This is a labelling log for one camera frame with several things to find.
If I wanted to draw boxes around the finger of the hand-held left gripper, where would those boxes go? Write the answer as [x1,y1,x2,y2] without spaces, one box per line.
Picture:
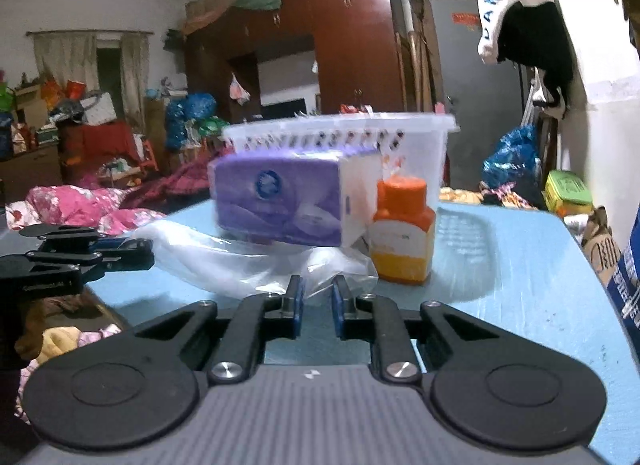
[19,225,104,252]
[25,238,155,282]

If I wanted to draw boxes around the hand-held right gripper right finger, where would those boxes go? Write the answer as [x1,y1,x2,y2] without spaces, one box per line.
[332,275,506,386]

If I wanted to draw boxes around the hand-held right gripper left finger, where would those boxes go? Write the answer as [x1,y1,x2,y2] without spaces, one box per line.
[131,275,306,386]

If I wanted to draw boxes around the orange pill bottle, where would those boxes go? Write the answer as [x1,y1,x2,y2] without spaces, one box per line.
[368,177,437,286]

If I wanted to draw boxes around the purple tissue pack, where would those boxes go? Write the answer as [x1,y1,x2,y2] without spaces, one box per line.
[207,147,384,249]

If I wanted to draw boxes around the clear plastic basket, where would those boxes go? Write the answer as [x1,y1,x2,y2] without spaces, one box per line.
[222,113,460,206]

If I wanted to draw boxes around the pink floral blanket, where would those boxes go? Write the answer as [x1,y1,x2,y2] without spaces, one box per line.
[5,184,169,237]

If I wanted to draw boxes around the yellow cloth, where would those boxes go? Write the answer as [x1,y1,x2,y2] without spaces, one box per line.
[34,327,82,364]

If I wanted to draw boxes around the clear plastic bag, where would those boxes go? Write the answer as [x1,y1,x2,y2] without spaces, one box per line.
[131,219,379,308]

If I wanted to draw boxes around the red cloth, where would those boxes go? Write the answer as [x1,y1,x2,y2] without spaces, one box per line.
[60,120,147,182]

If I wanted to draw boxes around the blue patterned plastic bag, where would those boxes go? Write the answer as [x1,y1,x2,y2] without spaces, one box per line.
[482,125,544,192]
[164,92,219,152]

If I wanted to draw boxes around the beige curtain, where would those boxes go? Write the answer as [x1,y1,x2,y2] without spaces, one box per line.
[32,33,99,92]
[120,35,151,132]

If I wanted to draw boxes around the pink hanging plastic bag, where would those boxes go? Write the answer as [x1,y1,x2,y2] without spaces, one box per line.
[229,73,251,106]

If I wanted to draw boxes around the green box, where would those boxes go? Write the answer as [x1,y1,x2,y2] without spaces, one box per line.
[543,170,594,216]

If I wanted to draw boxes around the grey door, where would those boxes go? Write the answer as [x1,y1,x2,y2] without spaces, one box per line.
[429,0,532,190]

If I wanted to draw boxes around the dark red wooden wardrobe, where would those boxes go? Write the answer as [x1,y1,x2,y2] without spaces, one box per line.
[182,0,419,126]

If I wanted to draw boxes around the cardboard box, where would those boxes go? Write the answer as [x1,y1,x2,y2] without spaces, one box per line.
[580,205,624,287]

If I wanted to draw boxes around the blue printed sack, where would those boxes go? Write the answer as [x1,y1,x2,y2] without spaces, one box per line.
[607,204,640,332]

